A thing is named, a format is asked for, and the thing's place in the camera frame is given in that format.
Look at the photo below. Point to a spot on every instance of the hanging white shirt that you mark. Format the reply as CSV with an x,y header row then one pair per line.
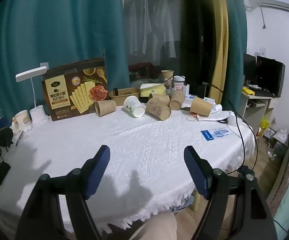
x,y
164,27

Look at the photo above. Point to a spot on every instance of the white jar with dark lid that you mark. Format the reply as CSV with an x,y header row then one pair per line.
x,y
179,85

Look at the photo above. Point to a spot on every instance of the plain brown paper cup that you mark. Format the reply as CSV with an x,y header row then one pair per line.
x,y
107,107

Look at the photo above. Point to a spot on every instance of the black monitor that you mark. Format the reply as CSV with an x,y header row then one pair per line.
x,y
269,76

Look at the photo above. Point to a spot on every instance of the person's leg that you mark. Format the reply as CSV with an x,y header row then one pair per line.
x,y
154,227

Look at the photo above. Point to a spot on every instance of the white paper sheet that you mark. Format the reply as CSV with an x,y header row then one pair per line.
x,y
217,116

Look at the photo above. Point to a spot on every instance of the brown paper tray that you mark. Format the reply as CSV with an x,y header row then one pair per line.
x,y
124,93

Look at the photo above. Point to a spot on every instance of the black flat device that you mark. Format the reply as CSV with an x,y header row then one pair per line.
x,y
2,173

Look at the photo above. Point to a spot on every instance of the hanging white garment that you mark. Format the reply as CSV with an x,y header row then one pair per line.
x,y
138,25

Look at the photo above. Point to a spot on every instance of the beige computer desk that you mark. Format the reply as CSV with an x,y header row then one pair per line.
x,y
254,107

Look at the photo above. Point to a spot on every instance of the white wall pipe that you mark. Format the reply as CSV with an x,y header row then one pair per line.
x,y
272,5

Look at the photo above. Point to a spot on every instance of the white textured tablecloth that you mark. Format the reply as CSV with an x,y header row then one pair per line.
x,y
147,140

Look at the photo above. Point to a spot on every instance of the white printed mug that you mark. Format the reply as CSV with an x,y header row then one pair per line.
x,y
23,121

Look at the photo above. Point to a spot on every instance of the white and blue box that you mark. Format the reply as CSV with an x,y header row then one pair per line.
x,y
190,99

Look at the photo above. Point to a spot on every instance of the white paper cup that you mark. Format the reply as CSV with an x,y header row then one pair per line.
x,y
132,105

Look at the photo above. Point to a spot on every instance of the yellow plastic bag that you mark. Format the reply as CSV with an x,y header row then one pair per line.
x,y
264,126

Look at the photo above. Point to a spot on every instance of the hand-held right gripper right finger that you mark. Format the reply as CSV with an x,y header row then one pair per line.
x,y
197,172

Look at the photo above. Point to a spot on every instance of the brown cracker box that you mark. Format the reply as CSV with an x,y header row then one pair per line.
x,y
59,97

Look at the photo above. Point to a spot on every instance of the wide brown paper cup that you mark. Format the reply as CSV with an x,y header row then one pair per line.
x,y
200,106

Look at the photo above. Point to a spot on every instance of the large printed brown paper cup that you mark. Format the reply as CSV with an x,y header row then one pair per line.
x,y
157,108

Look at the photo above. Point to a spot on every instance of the yellow tissue box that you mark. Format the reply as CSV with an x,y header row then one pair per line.
x,y
152,88

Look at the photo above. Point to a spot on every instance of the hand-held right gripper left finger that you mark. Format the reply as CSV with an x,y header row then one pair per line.
x,y
98,172

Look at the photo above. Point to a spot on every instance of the blue and white card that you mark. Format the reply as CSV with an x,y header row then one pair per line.
x,y
215,133

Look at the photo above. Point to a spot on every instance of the black box device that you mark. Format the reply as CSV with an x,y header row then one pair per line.
x,y
203,91

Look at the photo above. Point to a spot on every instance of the yellow curtain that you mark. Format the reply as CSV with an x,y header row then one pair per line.
x,y
220,42

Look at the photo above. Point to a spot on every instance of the yellow packet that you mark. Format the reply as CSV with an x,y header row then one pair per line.
x,y
249,90

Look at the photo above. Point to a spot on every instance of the white desk lamp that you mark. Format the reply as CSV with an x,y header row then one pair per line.
x,y
38,115

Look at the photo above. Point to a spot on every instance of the narrow teal curtain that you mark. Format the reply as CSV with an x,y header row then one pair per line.
x,y
235,42

